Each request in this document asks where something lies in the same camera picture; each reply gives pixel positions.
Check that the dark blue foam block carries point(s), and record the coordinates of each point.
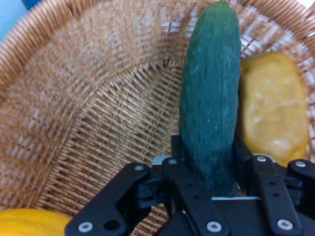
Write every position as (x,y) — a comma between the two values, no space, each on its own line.
(28,3)

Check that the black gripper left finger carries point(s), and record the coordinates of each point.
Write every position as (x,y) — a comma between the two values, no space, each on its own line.
(187,186)

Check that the yellow bell pepper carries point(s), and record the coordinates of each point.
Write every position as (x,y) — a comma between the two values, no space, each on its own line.
(29,222)

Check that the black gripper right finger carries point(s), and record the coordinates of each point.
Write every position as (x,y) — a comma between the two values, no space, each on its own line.
(270,191)

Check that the orange-yellow bell pepper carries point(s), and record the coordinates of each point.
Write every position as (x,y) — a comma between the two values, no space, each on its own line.
(270,103)

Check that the light blue foam block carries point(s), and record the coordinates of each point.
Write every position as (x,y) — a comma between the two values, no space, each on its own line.
(9,14)

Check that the brown wicker basket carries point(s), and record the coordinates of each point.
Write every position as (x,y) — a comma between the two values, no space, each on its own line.
(98,98)

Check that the dark green cucumber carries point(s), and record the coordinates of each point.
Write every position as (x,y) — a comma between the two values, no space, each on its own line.
(209,98)

